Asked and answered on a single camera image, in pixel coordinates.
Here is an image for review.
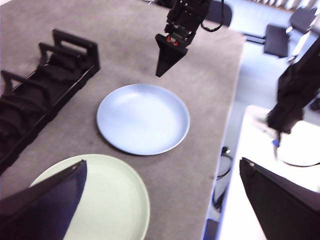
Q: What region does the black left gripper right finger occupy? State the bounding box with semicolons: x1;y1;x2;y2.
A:
239;157;320;240

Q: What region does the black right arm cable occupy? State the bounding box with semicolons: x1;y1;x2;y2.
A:
199;0;225;33

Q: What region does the black plate rack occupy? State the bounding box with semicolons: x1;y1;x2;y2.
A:
0;28;101;176

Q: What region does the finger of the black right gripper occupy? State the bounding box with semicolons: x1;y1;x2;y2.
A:
154;33;189;78

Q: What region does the black floor cable bundle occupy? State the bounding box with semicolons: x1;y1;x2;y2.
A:
211;146;234;212

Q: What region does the black office chair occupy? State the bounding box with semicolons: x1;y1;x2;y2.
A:
287;6;320;36
206;0;233;27
263;23;292;59

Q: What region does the green round plate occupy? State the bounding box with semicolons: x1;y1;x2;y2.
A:
29;153;151;240

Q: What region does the blue round plate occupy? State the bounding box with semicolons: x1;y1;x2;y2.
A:
96;83;191;156

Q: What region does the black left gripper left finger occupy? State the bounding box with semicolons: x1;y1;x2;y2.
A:
0;159;88;240

